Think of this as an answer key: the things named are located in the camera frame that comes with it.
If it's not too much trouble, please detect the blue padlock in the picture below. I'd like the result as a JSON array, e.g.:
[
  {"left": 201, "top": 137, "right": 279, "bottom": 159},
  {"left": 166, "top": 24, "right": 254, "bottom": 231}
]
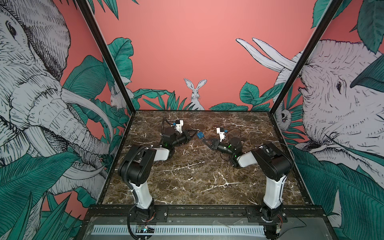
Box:
[{"left": 197, "top": 132, "right": 205, "bottom": 139}]

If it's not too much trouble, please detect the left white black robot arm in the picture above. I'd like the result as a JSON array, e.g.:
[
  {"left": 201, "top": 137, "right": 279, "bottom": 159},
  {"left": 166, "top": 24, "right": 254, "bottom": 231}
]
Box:
[{"left": 118, "top": 127, "right": 199, "bottom": 222}]

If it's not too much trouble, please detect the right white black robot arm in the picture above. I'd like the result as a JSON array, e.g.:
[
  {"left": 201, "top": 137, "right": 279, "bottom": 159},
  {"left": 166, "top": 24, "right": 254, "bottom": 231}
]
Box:
[{"left": 202, "top": 138, "right": 294, "bottom": 223}]

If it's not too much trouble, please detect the small green circuit board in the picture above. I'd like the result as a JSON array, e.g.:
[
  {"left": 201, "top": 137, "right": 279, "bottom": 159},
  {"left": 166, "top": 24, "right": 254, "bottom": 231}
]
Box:
[{"left": 136, "top": 225, "right": 156, "bottom": 235}]

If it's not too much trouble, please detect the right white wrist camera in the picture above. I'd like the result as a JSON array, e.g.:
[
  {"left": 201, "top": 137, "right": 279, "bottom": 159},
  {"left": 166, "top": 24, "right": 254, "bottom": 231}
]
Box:
[{"left": 216, "top": 128, "right": 228, "bottom": 142}]

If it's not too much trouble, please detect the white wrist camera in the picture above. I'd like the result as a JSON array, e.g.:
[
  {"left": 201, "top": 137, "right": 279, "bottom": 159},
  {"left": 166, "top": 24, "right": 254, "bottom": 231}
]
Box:
[
  {"left": 173, "top": 120, "right": 184, "bottom": 134},
  {"left": 216, "top": 128, "right": 228, "bottom": 142}
]

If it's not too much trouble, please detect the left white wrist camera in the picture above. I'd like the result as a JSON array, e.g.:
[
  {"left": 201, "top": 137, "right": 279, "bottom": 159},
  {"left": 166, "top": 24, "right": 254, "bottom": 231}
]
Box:
[{"left": 173, "top": 120, "right": 184, "bottom": 134}]

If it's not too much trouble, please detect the thin black cable right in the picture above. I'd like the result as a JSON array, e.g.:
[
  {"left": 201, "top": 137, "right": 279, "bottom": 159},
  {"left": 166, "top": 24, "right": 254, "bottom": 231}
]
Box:
[{"left": 225, "top": 128, "right": 244, "bottom": 142}]

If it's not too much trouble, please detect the black corrugated cable left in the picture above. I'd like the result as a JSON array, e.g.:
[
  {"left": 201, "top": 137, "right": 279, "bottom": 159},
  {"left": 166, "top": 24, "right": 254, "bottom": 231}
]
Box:
[{"left": 117, "top": 145, "right": 154, "bottom": 193}]

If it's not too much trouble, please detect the black front mounting rail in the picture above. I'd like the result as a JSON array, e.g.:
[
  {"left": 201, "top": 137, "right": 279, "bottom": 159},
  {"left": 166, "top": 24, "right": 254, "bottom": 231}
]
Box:
[{"left": 84, "top": 205, "right": 327, "bottom": 225}]

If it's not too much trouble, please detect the white perforated cable tray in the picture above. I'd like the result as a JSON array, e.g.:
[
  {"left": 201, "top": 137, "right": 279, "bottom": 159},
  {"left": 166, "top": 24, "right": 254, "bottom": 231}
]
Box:
[{"left": 91, "top": 225, "right": 265, "bottom": 237}]

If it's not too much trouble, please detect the left black frame post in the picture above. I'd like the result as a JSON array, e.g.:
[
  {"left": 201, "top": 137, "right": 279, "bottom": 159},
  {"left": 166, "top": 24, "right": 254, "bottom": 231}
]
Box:
[{"left": 76, "top": 0, "right": 136, "bottom": 114}]

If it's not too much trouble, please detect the black frame post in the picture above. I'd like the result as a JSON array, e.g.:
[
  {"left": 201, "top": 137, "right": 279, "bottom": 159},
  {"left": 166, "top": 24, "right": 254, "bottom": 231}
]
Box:
[
  {"left": 76, "top": 0, "right": 136, "bottom": 114},
  {"left": 269, "top": 0, "right": 343, "bottom": 116}
]

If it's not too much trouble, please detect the right black frame post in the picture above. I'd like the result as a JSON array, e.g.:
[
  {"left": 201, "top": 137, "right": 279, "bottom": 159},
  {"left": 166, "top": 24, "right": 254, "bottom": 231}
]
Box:
[{"left": 269, "top": 0, "right": 343, "bottom": 116}]

